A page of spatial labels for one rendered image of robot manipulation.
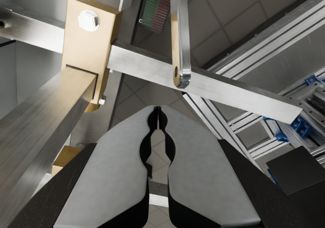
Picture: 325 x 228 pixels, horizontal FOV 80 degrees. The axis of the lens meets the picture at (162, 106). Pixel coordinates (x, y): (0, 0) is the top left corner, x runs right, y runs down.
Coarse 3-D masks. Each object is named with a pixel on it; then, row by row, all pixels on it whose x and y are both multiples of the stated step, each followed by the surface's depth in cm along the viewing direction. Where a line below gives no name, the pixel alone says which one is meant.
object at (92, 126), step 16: (96, 0) 31; (112, 0) 31; (128, 16) 33; (128, 32) 34; (112, 80) 38; (112, 96) 40; (96, 112) 42; (112, 112) 42; (80, 128) 44; (96, 128) 44; (80, 144) 46
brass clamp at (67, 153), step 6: (66, 150) 35; (72, 150) 35; (78, 150) 36; (60, 156) 33; (66, 156) 34; (72, 156) 34; (54, 162) 32; (60, 162) 32; (66, 162) 33; (54, 168) 32; (60, 168) 32; (54, 174) 32
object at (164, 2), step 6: (162, 0) 31; (168, 0) 31; (162, 6) 32; (168, 6) 32; (156, 12) 32; (162, 12) 32; (156, 18) 33; (162, 18) 33; (156, 24) 33; (162, 24) 33
